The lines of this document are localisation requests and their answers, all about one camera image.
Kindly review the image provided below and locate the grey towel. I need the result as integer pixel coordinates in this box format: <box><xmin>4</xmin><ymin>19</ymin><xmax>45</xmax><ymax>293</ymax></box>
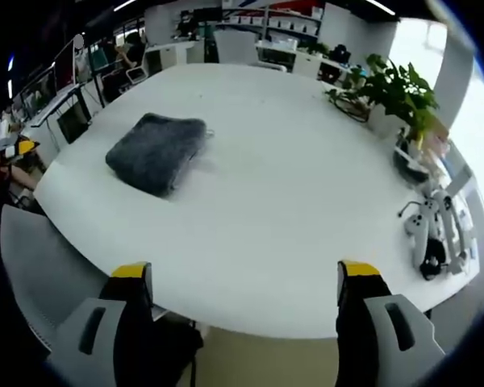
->
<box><xmin>104</xmin><ymin>112</ymin><xmax>209</xmax><ymax>199</ymax></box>

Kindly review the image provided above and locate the white side desk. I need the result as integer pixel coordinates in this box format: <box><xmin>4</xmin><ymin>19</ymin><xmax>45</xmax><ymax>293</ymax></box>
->
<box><xmin>28</xmin><ymin>82</ymin><xmax>94</xmax><ymax>145</ymax></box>

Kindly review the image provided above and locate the computer monitor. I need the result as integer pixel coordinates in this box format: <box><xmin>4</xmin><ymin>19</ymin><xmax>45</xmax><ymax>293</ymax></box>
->
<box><xmin>52</xmin><ymin>39</ymin><xmax>81</xmax><ymax>89</ymax></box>
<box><xmin>19</xmin><ymin>66</ymin><xmax>60</xmax><ymax>119</ymax></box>

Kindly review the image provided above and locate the white game controller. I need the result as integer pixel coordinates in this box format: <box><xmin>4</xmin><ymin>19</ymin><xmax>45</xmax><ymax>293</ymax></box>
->
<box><xmin>421</xmin><ymin>192</ymin><xmax>453</xmax><ymax>227</ymax></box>
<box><xmin>403</xmin><ymin>212</ymin><xmax>429</xmax><ymax>268</ymax></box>

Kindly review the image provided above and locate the grey office chair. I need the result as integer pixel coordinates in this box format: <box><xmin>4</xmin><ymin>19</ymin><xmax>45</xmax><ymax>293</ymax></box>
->
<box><xmin>0</xmin><ymin>203</ymin><xmax>120</xmax><ymax>358</ymax></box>

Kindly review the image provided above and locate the dark tray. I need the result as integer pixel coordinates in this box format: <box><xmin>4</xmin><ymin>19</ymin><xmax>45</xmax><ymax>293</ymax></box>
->
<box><xmin>392</xmin><ymin>136</ymin><xmax>429</xmax><ymax>183</ymax></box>

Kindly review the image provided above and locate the white plant pot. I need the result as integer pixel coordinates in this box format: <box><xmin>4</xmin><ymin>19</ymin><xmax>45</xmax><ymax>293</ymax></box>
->
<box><xmin>366</xmin><ymin>105</ymin><xmax>409</xmax><ymax>139</ymax></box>

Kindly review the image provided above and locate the green potted plant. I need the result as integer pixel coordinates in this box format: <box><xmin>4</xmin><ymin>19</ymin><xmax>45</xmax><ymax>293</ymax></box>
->
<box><xmin>325</xmin><ymin>53</ymin><xmax>443</xmax><ymax>151</ymax></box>

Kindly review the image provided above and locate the white office chair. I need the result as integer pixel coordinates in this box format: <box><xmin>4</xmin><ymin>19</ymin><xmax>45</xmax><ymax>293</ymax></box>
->
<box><xmin>213</xmin><ymin>30</ymin><xmax>260</xmax><ymax>65</ymax></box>

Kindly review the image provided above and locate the shelf with white boxes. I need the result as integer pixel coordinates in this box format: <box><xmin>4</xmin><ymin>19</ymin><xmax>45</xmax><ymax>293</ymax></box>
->
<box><xmin>220</xmin><ymin>2</ymin><xmax>324</xmax><ymax>41</ymax></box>

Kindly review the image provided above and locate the black strap bundle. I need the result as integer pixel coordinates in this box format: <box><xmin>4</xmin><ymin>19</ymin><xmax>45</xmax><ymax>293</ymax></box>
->
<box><xmin>419</xmin><ymin>238</ymin><xmax>448</xmax><ymax>282</ymax></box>

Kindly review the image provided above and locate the black cable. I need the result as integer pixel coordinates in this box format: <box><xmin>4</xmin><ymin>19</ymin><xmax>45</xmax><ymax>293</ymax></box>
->
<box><xmin>326</xmin><ymin>89</ymin><xmax>370</xmax><ymax>123</ymax></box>

